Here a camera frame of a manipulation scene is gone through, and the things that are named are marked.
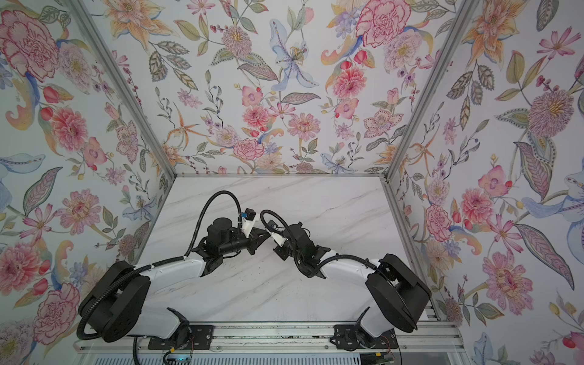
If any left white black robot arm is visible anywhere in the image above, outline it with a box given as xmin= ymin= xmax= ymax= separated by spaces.
xmin=76 ymin=217 xmax=270 ymax=347

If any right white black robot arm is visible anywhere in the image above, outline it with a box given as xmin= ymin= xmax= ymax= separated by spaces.
xmin=266 ymin=221 xmax=431 ymax=339

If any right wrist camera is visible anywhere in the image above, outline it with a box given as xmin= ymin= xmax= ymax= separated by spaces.
xmin=266 ymin=221 xmax=286 ymax=247

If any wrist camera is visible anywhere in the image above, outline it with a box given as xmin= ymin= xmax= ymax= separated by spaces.
xmin=266 ymin=221 xmax=286 ymax=247
xmin=240 ymin=208 xmax=257 ymax=238

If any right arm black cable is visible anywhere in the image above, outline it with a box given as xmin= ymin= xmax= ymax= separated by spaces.
xmin=259 ymin=209 xmax=297 ymax=247

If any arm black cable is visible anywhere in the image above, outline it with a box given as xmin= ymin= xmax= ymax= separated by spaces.
xmin=259 ymin=209 xmax=297 ymax=247
xmin=183 ymin=190 xmax=243 ymax=259

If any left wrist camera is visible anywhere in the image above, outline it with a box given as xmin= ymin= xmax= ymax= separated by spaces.
xmin=240 ymin=208 xmax=257 ymax=238

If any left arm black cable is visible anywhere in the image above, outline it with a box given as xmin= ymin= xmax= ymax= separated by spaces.
xmin=183 ymin=190 xmax=243 ymax=259

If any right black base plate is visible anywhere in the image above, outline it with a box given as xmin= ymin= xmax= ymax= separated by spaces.
xmin=329 ymin=324 xmax=398 ymax=351

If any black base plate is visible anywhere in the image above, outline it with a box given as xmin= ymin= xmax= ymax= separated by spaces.
xmin=148 ymin=325 xmax=214 ymax=351
xmin=329 ymin=324 xmax=398 ymax=351

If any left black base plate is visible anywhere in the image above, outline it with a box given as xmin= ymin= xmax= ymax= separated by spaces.
xmin=148 ymin=325 xmax=214 ymax=351

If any aluminium mounting rail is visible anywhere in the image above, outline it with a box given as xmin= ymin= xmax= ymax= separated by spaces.
xmin=72 ymin=320 xmax=466 ymax=354

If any left aluminium corner post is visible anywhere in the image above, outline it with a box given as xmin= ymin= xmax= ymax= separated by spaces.
xmin=63 ymin=0 xmax=178 ymax=179

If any aluminium corner post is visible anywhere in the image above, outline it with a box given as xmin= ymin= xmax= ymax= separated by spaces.
xmin=63 ymin=0 xmax=178 ymax=179
xmin=384 ymin=1 xmax=477 ymax=185

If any right aluminium corner post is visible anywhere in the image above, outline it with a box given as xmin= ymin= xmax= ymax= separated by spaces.
xmin=384 ymin=1 xmax=477 ymax=185

